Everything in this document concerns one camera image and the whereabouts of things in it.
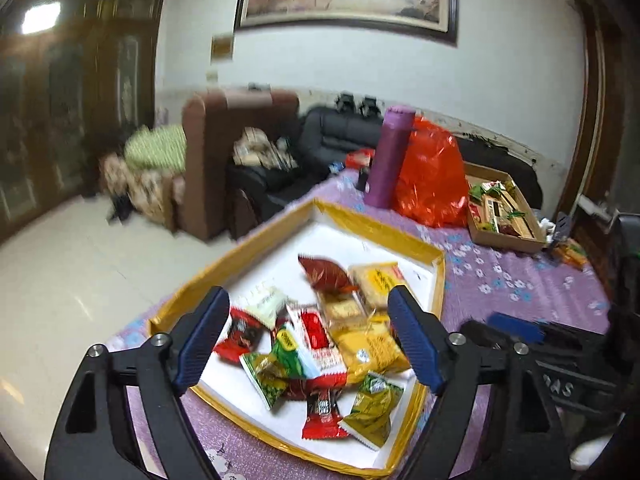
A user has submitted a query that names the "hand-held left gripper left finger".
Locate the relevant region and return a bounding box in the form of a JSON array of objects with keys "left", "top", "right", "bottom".
[{"left": 44, "top": 286, "right": 232, "bottom": 480}]

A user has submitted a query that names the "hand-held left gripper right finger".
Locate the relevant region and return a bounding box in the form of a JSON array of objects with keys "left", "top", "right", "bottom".
[{"left": 387, "top": 285, "right": 573, "bottom": 480}]

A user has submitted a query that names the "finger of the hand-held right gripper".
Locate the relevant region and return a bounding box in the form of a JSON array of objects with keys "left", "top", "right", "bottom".
[{"left": 460, "top": 311, "right": 546, "bottom": 356}]

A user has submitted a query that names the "red and black snack packet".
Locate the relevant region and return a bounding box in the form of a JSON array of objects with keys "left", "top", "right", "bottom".
[{"left": 212, "top": 307, "right": 266, "bottom": 363}]

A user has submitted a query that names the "large yellow snack packet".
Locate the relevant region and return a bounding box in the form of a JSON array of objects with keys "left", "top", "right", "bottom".
[{"left": 330, "top": 312, "right": 418, "bottom": 386}]

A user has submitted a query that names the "white and green snack packet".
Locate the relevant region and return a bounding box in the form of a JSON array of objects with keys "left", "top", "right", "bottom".
[{"left": 240, "top": 286, "right": 288, "bottom": 331}]

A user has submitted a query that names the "small green snack packet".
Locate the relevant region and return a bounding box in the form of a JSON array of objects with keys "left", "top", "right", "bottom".
[{"left": 239, "top": 352, "right": 291, "bottom": 411}]

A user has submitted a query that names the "olive green snack packet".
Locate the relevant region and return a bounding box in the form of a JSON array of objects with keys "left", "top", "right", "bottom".
[{"left": 337, "top": 371, "right": 406, "bottom": 448}]

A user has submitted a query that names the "clear cracker packet yellow label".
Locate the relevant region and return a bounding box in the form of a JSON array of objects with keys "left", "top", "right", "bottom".
[{"left": 347, "top": 262, "right": 411, "bottom": 311}]

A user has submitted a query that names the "beige biscuit packet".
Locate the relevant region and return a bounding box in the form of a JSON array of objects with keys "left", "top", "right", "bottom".
[{"left": 317, "top": 290, "right": 371, "bottom": 328}]

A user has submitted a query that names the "green packet yellow label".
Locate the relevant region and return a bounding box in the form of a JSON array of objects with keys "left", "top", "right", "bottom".
[{"left": 270, "top": 322, "right": 321, "bottom": 381}]

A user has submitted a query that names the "red and white snack packet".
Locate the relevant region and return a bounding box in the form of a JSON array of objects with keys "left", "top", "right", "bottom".
[{"left": 287, "top": 305, "right": 348, "bottom": 376}]

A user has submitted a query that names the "small red snack packet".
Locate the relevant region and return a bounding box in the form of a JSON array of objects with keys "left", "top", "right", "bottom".
[{"left": 301, "top": 390, "right": 346, "bottom": 441}]

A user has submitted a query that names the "maroon snack packet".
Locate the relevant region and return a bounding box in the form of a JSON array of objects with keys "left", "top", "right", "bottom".
[{"left": 280, "top": 372, "right": 348, "bottom": 401}]

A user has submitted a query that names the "dark red snack packet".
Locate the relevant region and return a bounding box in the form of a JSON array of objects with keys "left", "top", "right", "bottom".
[{"left": 297, "top": 254, "right": 358, "bottom": 293}]

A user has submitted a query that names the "yellow cardboard box white inside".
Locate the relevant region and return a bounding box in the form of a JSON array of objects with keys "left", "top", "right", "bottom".
[{"left": 149, "top": 199, "right": 447, "bottom": 478}]

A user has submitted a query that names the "pile of assorted snacks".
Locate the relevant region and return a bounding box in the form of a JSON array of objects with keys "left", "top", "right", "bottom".
[{"left": 467, "top": 180, "right": 538, "bottom": 238}]

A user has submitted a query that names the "purple floral blanket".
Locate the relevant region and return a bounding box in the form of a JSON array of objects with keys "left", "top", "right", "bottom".
[{"left": 102, "top": 167, "right": 613, "bottom": 480}]

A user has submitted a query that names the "brown cardboard tray box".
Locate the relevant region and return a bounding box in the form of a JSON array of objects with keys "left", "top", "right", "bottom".
[{"left": 464, "top": 162, "right": 547, "bottom": 253}]

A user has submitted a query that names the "orange snack packet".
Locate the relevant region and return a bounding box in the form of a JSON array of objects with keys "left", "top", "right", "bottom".
[{"left": 550, "top": 237, "right": 591, "bottom": 268}]

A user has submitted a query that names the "floral upholstered seat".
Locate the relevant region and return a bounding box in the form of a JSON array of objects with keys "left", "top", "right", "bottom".
[{"left": 100, "top": 152, "right": 176, "bottom": 226}]

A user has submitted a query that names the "red plastic bag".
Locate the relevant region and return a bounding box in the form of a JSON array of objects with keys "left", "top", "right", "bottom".
[{"left": 392, "top": 116, "right": 471, "bottom": 228}]

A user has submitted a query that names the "brown sofa armchair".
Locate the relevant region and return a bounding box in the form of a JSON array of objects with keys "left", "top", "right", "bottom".
[{"left": 172, "top": 89, "right": 301, "bottom": 241}]

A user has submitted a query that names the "purple cylinder bottle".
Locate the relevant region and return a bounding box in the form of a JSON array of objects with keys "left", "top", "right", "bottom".
[{"left": 363, "top": 106, "right": 417, "bottom": 210}]

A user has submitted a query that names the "red flat box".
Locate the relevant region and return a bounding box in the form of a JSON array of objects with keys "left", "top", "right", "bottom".
[{"left": 345, "top": 149, "right": 376, "bottom": 170}]

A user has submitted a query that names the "green patterned cushion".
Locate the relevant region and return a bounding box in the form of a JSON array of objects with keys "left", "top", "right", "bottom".
[{"left": 124, "top": 125, "right": 188, "bottom": 173}]

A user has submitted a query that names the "beige patterned cloth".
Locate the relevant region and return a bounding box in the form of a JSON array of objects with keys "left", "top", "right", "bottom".
[{"left": 232, "top": 127, "right": 298, "bottom": 171}]

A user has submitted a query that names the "black leather sofa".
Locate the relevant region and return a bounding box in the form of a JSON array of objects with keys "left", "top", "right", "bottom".
[{"left": 227, "top": 105, "right": 543, "bottom": 241}]

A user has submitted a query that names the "dark wooden cabinet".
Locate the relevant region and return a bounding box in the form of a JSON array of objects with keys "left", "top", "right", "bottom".
[{"left": 0, "top": 0, "right": 166, "bottom": 233}]

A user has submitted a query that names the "metal door handle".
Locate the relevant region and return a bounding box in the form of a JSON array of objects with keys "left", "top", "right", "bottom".
[{"left": 575, "top": 195, "right": 613, "bottom": 223}]

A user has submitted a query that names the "wooden door frame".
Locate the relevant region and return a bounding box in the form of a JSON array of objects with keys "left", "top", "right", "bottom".
[{"left": 555, "top": 0, "right": 626, "bottom": 281}]

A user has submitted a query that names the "gold wall plaque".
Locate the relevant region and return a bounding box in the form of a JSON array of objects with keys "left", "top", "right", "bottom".
[{"left": 211, "top": 32, "right": 235, "bottom": 61}]

